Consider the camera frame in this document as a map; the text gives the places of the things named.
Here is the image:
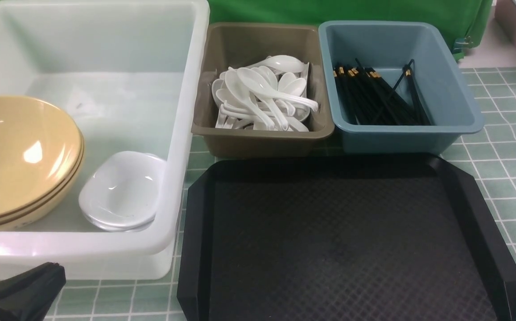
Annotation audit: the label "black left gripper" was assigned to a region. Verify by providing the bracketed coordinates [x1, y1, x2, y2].
[0, 262, 66, 321]

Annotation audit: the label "yellow noodle bowl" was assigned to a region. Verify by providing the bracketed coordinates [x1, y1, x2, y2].
[0, 96, 85, 217]

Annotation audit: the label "white ceramic soup spoon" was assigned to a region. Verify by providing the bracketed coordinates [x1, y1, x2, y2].
[235, 68, 319, 112]

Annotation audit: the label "stacked yellow bowls in tub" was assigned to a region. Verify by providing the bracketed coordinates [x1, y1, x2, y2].
[0, 134, 85, 231]

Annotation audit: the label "stacked white dishes in tub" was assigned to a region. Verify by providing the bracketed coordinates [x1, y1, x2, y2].
[81, 154, 167, 232]

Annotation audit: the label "large white plastic tub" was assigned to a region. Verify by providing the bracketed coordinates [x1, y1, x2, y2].
[0, 0, 210, 279]

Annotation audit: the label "pile of white spoons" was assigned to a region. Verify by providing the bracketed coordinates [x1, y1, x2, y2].
[211, 55, 320, 132]

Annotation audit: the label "brown plastic bin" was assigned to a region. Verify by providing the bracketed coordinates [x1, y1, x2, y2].
[192, 22, 335, 159]

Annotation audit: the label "black plastic serving tray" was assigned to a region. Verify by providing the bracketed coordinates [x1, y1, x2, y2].
[177, 154, 516, 321]

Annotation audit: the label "black chopsticks bundle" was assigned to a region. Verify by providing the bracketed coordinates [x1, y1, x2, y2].
[333, 59, 432, 126]

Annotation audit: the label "blue plastic bin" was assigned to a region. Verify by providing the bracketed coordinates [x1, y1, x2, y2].
[319, 21, 485, 154]

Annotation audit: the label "green checkered table mat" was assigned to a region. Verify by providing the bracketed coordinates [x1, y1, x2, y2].
[46, 67, 516, 321]

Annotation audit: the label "green backdrop cloth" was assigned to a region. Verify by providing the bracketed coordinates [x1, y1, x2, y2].
[0, 0, 494, 61]

